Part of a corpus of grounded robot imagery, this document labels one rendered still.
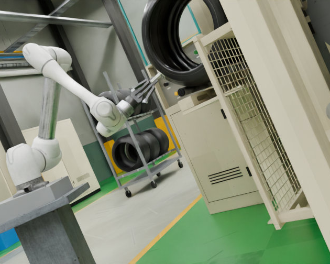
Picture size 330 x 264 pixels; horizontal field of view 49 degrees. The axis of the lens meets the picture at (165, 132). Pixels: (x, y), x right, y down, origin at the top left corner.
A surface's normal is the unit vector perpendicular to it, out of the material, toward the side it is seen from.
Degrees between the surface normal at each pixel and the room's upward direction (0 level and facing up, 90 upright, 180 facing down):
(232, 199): 90
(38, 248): 90
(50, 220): 90
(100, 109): 86
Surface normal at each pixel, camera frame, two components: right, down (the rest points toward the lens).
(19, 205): 0.00, 0.00
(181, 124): -0.57, 0.26
